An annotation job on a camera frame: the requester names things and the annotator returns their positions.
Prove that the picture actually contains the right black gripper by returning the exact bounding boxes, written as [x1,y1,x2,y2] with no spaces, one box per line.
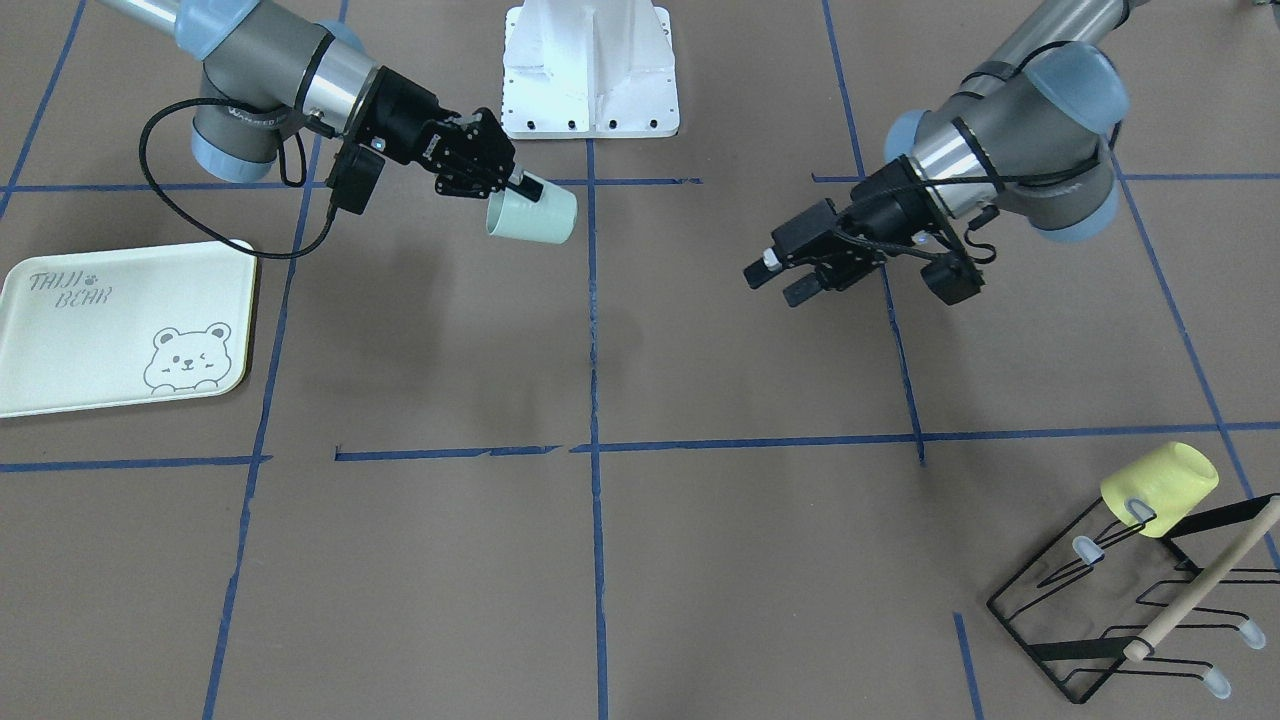
[358,67,545,204]

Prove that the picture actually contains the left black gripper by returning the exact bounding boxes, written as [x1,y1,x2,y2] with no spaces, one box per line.
[742,158,965,307]

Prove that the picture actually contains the mint green cup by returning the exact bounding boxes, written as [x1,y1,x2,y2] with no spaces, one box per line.
[486,174,579,243]

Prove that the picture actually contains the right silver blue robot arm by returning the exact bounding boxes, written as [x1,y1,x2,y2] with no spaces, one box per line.
[111,1,544,214]

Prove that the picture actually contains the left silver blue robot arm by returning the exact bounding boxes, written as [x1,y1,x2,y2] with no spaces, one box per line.
[742,1,1137,306]

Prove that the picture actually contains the cream bear print tray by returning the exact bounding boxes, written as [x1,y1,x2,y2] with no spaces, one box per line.
[1,241,259,418]

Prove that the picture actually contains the yellow cup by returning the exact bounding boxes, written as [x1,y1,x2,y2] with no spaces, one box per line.
[1100,441,1219,538]

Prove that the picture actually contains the white camera mast base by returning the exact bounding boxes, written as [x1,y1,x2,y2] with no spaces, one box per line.
[500,1,681,140]

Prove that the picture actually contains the black camera cable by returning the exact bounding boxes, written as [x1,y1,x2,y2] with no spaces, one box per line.
[140,97,340,261]
[881,140,1116,263]

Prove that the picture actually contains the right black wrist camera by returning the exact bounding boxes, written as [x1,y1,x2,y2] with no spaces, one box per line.
[325,142,387,217]

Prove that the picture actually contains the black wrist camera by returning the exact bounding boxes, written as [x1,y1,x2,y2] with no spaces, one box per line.
[325,142,387,217]
[920,251,986,306]

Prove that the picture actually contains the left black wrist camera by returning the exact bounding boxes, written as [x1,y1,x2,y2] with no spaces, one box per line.
[920,251,986,306]

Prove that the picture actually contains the black wire cup rack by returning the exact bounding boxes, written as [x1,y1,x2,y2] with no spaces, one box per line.
[986,495,1277,705]

